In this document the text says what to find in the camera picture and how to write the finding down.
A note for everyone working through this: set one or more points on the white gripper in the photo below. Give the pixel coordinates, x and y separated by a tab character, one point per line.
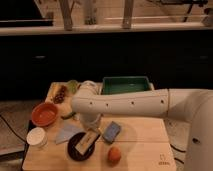
90	121

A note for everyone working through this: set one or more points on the whiteboard eraser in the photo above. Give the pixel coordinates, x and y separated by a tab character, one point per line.
86	141

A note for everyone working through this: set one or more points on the dark purple bowl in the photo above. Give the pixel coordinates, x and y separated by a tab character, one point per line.
74	153

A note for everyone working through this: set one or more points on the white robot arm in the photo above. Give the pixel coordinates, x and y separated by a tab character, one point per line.
194	106

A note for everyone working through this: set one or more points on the orange bowl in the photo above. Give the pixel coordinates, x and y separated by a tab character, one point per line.
44	114

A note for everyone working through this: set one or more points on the green pea pod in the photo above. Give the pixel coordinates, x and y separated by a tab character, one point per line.
70	115

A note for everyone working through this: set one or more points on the light blue cloth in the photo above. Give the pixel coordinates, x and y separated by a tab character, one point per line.
66	132

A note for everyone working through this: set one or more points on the blue sponge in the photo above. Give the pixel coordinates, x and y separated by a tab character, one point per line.
111	132

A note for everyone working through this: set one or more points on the green leafy vegetable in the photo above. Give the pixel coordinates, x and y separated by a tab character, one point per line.
72	86

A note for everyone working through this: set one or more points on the green tray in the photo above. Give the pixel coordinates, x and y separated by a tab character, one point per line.
125	84

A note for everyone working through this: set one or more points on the orange fruit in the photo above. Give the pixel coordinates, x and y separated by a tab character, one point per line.
114	155

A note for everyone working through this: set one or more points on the white cup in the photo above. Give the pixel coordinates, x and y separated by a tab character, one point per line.
37	137

